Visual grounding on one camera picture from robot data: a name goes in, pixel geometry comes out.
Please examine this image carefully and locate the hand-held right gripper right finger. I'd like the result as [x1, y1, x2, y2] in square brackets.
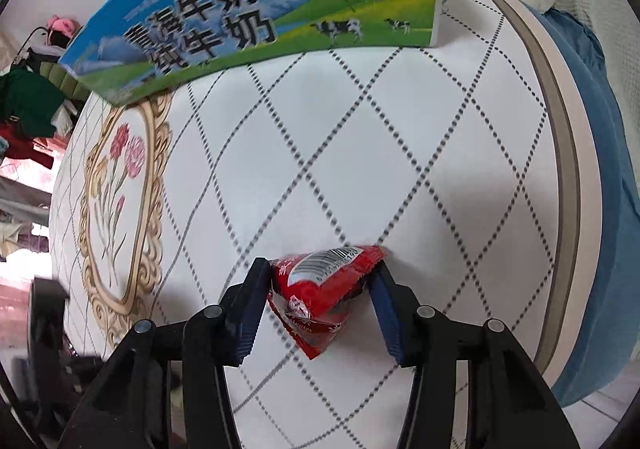
[367, 264, 583, 449]

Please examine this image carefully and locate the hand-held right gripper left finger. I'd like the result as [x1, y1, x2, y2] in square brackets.
[57, 256, 273, 449]

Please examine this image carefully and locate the red triangular snack packet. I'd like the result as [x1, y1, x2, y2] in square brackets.
[267, 244, 387, 361]

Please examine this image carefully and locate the cardboard box with blue print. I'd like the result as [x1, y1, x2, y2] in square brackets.
[57, 0, 446, 106]

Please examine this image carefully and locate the black furniture piece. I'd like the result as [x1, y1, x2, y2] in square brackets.
[10, 279, 116, 440]

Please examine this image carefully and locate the blue bed sheet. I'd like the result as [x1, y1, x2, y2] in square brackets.
[520, 6, 640, 407]

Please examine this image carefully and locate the pink floral cloth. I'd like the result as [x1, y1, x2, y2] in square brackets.
[0, 149, 56, 190]

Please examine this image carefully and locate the red garment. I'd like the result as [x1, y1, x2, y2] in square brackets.
[0, 122, 56, 170]

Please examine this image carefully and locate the olive puffer jacket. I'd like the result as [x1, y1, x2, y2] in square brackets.
[42, 62, 93, 102]

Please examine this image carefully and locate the green garment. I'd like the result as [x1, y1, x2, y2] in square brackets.
[0, 66, 66, 137]

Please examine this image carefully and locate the pink plush item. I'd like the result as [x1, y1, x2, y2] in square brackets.
[47, 15, 81, 35]

